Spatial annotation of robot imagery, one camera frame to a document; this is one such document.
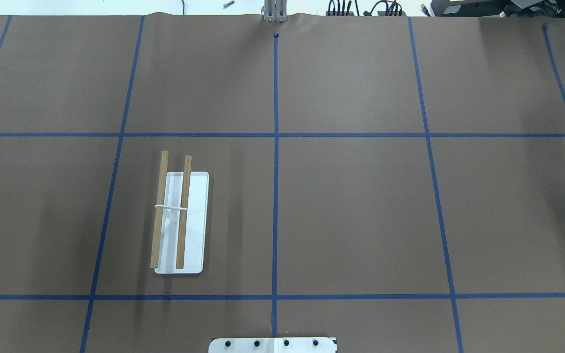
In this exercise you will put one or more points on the white wooden towel rack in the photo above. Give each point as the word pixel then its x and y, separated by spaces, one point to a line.
pixel 180 219

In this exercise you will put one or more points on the black monitor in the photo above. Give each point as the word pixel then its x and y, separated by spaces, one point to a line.
pixel 502 8

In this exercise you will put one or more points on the aluminium frame post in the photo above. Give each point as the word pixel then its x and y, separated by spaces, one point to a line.
pixel 275 11

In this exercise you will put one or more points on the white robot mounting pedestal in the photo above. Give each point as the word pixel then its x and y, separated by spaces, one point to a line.
pixel 274 345

